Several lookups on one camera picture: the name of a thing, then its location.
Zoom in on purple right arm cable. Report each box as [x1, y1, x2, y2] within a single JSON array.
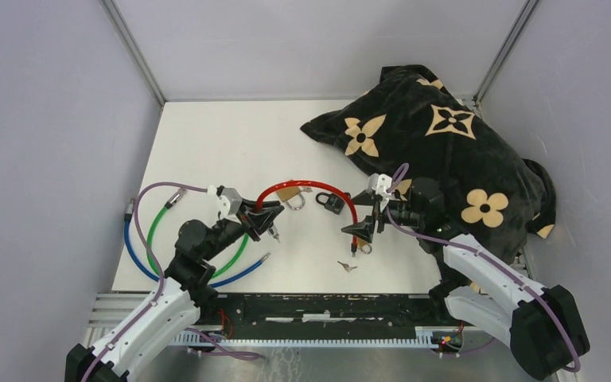
[[384, 162, 583, 373]]

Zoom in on green cable lock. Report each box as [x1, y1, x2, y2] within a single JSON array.
[[146, 188, 249, 281]]

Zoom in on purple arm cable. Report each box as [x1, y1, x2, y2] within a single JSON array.
[[79, 181, 266, 382], [384, 162, 583, 373]]

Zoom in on blue cable lock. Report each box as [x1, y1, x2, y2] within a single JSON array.
[[123, 197, 272, 289]]

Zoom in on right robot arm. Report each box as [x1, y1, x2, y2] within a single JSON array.
[[342, 174, 590, 380]]

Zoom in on small brass padlock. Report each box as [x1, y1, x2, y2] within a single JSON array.
[[357, 239, 372, 255]]

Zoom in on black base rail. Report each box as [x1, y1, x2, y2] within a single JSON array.
[[168, 284, 483, 343]]

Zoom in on red cable lock keys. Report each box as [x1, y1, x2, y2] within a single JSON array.
[[268, 224, 280, 243]]

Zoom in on small padlock keys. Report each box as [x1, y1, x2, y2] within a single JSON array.
[[337, 261, 357, 273]]

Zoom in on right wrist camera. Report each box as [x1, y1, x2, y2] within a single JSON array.
[[366, 173, 393, 199]]

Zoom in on red cable lock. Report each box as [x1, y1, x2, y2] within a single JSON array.
[[255, 180, 360, 259]]

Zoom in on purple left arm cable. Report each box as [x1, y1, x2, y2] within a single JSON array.
[[79, 181, 266, 382]]

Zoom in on black floral blanket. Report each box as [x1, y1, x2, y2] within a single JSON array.
[[302, 64, 556, 261]]

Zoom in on large brass padlock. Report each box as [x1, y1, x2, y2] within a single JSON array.
[[275, 186, 306, 211]]

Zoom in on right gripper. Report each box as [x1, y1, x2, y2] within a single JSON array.
[[341, 189, 424, 243]]

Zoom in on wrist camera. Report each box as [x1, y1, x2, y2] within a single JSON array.
[[366, 173, 393, 199], [207, 185, 243, 219]]

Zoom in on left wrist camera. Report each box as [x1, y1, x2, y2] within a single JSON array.
[[207, 185, 243, 219]]

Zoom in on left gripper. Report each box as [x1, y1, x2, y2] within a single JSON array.
[[201, 196, 284, 260]]

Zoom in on black padlock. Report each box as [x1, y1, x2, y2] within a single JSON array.
[[315, 192, 347, 215]]

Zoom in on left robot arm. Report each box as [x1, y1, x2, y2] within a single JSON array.
[[64, 199, 285, 381]]

